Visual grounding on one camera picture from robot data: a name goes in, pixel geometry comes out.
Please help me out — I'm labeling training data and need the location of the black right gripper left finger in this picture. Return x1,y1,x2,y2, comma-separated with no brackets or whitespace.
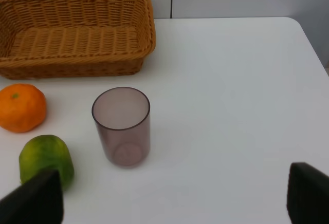
1,170,64,224

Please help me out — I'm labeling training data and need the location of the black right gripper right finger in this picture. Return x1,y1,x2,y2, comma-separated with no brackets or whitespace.
286,162,328,224

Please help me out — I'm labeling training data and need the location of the green lime fruit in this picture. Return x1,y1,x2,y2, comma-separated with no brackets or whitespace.
19,135,75,190

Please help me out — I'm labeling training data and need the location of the orange tangerine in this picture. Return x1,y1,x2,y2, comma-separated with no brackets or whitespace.
1,84,47,133

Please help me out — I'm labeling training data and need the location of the translucent purple plastic cup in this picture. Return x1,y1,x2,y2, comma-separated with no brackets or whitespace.
92,87,151,167

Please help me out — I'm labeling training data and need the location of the light brown wicker basket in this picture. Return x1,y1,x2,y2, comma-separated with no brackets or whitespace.
1,0,156,80

